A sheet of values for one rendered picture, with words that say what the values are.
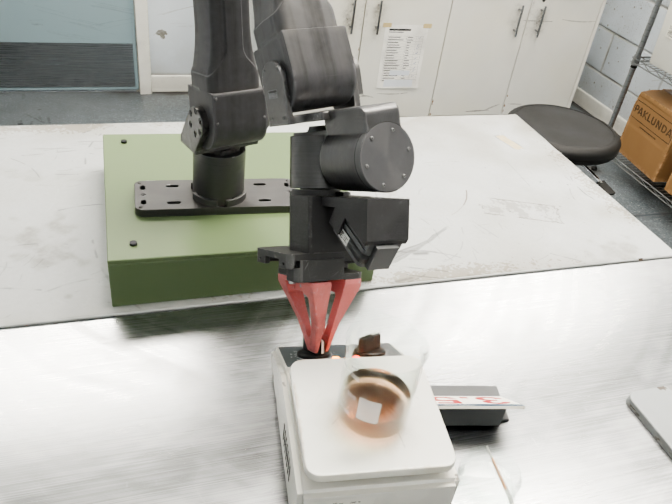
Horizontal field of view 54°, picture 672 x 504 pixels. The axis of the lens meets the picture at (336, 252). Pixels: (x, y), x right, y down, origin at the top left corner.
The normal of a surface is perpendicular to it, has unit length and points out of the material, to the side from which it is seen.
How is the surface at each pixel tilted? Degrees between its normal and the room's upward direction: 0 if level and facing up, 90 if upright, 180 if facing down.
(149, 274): 90
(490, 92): 90
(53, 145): 0
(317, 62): 52
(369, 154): 63
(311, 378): 0
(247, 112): 79
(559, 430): 0
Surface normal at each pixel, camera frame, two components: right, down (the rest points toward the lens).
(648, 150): -0.97, 0.04
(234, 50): 0.58, 0.36
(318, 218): 0.55, 0.11
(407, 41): 0.29, 0.59
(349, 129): -0.81, 0.24
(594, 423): 0.11, -0.80
